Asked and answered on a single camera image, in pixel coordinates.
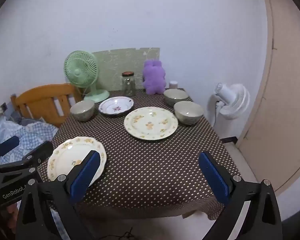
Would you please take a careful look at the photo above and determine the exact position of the purple plush toy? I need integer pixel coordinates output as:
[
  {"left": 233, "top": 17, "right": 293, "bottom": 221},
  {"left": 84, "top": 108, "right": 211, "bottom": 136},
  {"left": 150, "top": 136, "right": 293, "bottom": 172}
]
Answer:
[{"left": 142, "top": 59, "right": 167, "bottom": 95}]

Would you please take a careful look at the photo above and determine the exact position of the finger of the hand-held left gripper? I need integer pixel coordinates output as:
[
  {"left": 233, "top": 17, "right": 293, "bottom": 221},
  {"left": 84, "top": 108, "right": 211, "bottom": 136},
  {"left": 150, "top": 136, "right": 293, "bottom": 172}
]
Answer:
[
  {"left": 0, "top": 141, "right": 54, "bottom": 180},
  {"left": 0, "top": 135, "right": 20, "bottom": 167}
]

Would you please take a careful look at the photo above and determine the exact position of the beige door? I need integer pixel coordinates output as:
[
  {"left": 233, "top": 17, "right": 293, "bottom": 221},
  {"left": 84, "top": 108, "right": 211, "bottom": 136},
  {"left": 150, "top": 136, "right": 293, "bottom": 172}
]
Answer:
[{"left": 236, "top": 0, "right": 300, "bottom": 195}]

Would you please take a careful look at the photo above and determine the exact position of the wooden chair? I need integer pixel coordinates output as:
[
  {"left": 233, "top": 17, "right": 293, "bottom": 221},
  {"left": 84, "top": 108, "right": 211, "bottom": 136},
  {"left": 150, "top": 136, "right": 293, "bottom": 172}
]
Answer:
[{"left": 10, "top": 83, "right": 84, "bottom": 128}]

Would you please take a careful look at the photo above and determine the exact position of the grey-green ceramic bowl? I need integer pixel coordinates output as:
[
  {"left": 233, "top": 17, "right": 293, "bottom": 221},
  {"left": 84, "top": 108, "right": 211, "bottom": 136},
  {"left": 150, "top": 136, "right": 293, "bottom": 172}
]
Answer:
[
  {"left": 70, "top": 99, "right": 95, "bottom": 122},
  {"left": 163, "top": 89, "right": 190, "bottom": 107},
  {"left": 173, "top": 101, "right": 204, "bottom": 125}
]

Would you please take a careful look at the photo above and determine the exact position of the grey cloth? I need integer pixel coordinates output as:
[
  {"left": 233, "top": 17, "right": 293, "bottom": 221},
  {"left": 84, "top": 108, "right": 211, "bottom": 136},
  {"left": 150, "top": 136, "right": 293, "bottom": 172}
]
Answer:
[{"left": 11, "top": 112, "right": 42, "bottom": 126}]

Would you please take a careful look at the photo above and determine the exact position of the person's left hand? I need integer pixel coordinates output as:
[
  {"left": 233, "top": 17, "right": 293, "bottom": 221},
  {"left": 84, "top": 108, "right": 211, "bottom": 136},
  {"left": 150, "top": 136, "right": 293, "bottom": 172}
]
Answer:
[{"left": 0, "top": 201, "right": 20, "bottom": 233}]

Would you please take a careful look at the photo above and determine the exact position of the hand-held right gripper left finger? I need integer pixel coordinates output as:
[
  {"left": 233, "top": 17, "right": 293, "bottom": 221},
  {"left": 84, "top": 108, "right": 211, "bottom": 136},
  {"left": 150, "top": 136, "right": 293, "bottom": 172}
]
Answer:
[{"left": 16, "top": 150, "right": 101, "bottom": 240}]

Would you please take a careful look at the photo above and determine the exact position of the glass jar with brown lid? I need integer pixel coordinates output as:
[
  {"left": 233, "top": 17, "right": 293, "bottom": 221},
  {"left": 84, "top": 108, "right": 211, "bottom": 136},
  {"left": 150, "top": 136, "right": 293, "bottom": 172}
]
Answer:
[{"left": 121, "top": 71, "right": 136, "bottom": 97}]

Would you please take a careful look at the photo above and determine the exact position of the purple flower deep plate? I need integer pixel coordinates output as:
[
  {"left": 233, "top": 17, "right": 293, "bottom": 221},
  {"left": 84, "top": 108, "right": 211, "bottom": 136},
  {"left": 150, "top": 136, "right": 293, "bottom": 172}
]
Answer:
[{"left": 98, "top": 96, "right": 135, "bottom": 117}]

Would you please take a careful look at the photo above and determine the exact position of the blue checkered blanket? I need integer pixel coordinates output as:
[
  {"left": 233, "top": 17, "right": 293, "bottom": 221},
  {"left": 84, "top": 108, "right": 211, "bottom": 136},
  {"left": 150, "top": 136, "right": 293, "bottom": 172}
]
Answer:
[{"left": 0, "top": 119, "right": 59, "bottom": 165}]

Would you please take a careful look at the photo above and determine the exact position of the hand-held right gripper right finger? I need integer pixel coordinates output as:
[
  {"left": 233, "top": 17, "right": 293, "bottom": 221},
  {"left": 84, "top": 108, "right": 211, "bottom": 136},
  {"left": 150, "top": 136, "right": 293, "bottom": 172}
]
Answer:
[{"left": 198, "top": 151, "right": 283, "bottom": 240}]

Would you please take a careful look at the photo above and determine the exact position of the large round yellow-flower plate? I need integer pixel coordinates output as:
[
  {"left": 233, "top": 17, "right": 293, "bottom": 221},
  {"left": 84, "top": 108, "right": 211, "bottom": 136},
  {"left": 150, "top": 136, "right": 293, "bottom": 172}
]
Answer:
[{"left": 124, "top": 107, "right": 179, "bottom": 141}]

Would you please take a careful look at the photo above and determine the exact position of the black fan cable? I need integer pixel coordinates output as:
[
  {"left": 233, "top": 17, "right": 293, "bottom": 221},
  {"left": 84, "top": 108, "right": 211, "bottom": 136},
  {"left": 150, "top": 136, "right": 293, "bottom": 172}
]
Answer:
[{"left": 214, "top": 101, "right": 220, "bottom": 128}]

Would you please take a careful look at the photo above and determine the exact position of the green patterned wall sheet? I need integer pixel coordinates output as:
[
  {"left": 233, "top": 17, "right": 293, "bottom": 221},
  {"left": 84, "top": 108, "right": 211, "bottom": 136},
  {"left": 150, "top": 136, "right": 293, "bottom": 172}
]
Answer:
[{"left": 91, "top": 47, "right": 160, "bottom": 92}]

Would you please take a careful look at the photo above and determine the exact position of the scalloped yellow-flower plate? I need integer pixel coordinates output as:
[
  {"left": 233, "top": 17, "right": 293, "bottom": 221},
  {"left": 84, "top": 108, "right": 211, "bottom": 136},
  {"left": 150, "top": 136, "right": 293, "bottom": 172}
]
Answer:
[{"left": 47, "top": 136, "right": 107, "bottom": 188}]

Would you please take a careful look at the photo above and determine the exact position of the green desk fan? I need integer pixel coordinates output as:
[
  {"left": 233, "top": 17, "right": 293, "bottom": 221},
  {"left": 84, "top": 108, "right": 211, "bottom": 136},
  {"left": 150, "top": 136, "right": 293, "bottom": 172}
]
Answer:
[{"left": 64, "top": 50, "right": 110, "bottom": 103}]

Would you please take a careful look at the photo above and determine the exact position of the brown polka dot tablecloth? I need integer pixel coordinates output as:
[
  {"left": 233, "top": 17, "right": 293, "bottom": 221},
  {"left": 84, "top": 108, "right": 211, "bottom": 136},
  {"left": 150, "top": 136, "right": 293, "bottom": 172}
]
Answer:
[{"left": 37, "top": 88, "right": 243, "bottom": 221}]

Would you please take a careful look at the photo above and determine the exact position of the black floor cable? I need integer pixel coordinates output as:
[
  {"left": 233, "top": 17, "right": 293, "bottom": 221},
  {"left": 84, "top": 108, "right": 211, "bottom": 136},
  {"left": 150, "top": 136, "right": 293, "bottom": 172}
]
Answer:
[{"left": 107, "top": 230, "right": 140, "bottom": 240}]

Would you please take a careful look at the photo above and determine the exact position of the white standing fan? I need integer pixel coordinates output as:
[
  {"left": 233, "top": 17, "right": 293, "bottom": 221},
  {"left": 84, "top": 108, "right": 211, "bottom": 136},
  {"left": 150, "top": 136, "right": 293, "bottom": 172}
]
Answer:
[{"left": 207, "top": 82, "right": 250, "bottom": 130}]

